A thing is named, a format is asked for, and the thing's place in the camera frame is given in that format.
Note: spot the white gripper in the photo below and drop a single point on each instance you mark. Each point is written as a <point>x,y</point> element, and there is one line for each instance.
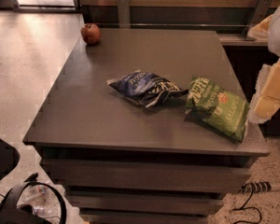
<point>266,99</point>

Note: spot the green jalapeno chip bag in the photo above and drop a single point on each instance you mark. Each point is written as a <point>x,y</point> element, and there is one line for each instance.
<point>221,109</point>

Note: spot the blue chip bag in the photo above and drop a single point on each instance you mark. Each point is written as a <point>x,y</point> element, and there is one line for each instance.
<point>145,88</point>

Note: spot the red apple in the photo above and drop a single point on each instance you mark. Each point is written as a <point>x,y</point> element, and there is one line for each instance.
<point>90,33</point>

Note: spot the white power strip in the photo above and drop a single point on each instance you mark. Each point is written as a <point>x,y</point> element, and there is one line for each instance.
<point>258,187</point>

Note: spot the grey drawer cabinet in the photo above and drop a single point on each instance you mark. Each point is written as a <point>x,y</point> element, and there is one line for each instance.
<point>122,164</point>

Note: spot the black chair seat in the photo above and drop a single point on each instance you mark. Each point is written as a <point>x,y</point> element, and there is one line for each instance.
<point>9,158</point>

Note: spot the black headset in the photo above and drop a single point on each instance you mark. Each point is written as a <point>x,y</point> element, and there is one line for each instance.
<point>33,202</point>

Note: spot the right metal shelf bracket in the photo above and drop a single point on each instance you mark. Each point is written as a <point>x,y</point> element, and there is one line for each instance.
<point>258,14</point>

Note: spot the metal shelf bracket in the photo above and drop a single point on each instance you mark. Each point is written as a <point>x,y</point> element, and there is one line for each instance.
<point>258,14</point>
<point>124,13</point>

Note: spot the left metal shelf bracket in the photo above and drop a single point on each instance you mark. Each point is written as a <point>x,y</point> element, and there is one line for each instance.
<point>124,13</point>

